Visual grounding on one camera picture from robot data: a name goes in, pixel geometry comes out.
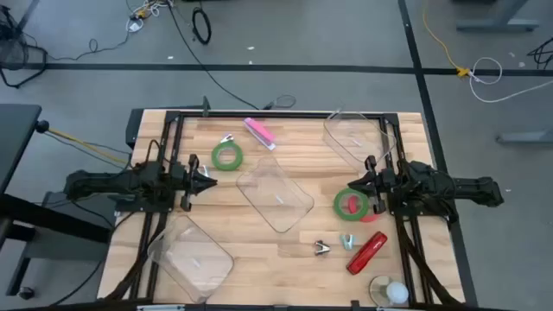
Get grey desk leg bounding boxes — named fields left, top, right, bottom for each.
left=455, top=0, right=541, bottom=32

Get long black floor cable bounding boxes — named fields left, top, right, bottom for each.
left=166, top=0, right=260, bottom=110

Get small looped black cable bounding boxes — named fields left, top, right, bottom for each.
left=262, top=93, right=297, bottom=111

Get white cables and adapter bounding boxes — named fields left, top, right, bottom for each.
left=124, top=0, right=174, bottom=34

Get black floor fan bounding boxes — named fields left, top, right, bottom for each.
left=0, top=4, right=48, bottom=90

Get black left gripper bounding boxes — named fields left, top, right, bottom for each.
left=172, top=154, right=219, bottom=213

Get black desk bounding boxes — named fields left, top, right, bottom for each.
left=0, top=103, right=116, bottom=299

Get green tape roll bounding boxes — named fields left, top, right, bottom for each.
left=211, top=140, right=245, bottom=172
left=333, top=187, right=371, bottom=222

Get red stapler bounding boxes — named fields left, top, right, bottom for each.
left=346, top=231, right=389, bottom=276

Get tangled black cables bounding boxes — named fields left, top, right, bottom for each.
left=526, top=36, right=553, bottom=70

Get clear plastic bin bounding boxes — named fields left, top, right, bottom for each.
left=147, top=214, right=235, bottom=304
left=235, top=155, right=315, bottom=234
left=321, top=110, right=397, bottom=174

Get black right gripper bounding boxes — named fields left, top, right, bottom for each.
left=347, top=155, right=393, bottom=215

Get yellow rod with black knob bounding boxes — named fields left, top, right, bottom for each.
left=35, top=119, right=130, bottom=166

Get grey desk foot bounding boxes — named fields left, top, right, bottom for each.
left=495, top=129, right=553, bottom=144

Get yellow floor cable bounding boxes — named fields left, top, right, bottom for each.
left=422, top=0, right=471, bottom=79

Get light bulb on metal base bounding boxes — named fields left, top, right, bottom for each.
left=368, top=275, right=410, bottom=308

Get black coiled floor cable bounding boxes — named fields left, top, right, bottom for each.
left=191, top=7, right=213, bottom=46

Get white floor cable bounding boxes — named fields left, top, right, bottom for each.
left=468, top=57, right=553, bottom=104

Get pink stapler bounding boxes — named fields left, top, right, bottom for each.
left=243, top=117, right=277, bottom=152

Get black cable bundle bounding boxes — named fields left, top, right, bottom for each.
left=395, top=215, right=454, bottom=306
left=103, top=211, right=169, bottom=302

